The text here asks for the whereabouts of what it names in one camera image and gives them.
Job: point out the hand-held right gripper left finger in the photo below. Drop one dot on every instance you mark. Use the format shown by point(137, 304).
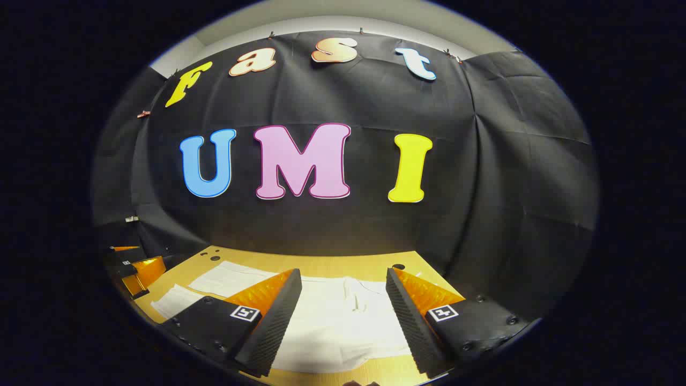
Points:
point(278, 327)

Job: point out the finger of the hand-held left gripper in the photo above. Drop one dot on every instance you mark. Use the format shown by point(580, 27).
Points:
point(126, 254)
point(150, 271)

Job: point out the white jeans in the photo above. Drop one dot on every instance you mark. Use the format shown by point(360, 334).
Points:
point(332, 321)

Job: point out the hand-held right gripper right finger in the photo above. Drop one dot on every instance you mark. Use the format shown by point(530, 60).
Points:
point(410, 327)

